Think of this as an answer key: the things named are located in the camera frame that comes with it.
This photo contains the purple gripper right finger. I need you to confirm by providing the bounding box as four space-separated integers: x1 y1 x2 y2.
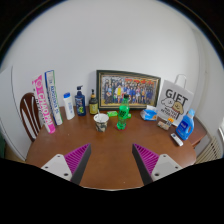
132 144 182 185

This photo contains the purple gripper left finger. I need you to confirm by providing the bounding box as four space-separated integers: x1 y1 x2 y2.
42 144 91 184

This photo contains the green plastic soda bottle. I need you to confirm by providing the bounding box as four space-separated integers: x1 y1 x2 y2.
116 94 130 130

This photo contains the white remote control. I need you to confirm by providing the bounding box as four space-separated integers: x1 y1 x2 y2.
171 133 183 146

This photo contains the small snack packet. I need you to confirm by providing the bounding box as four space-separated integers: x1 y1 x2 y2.
157 121 170 130

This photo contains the blue detergent bottle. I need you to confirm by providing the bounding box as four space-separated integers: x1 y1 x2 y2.
176 109 195 140

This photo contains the blue tissue pack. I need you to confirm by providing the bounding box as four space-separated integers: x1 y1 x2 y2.
140 105 157 121

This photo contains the patterned paper cup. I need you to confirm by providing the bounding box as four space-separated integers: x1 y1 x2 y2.
94 113 109 132

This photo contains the white radiator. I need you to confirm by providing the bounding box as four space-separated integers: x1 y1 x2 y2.
196 137 223 164

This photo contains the green soap box left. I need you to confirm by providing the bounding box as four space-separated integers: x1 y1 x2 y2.
107 111 118 117

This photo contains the amber pump bottle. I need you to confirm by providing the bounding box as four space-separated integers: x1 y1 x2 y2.
89 92 98 115

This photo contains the white lotion bottle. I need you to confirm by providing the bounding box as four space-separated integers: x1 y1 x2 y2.
63 92 75 120

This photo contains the white gift paper bag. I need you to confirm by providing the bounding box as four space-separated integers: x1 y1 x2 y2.
157 75 194 126

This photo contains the dark blue pump bottle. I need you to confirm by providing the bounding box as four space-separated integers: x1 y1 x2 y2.
75 86 86 116

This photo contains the brown wooden chair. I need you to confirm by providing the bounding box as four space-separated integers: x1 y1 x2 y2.
20 92 41 142

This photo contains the pink toothpaste box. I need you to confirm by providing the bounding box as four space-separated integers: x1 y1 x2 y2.
32 75 55 134

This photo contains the framed group photo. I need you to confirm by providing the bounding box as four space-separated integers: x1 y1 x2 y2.
96 70 161 110

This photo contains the green white toothpaste box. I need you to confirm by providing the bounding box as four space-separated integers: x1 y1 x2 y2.
45 70 63 125

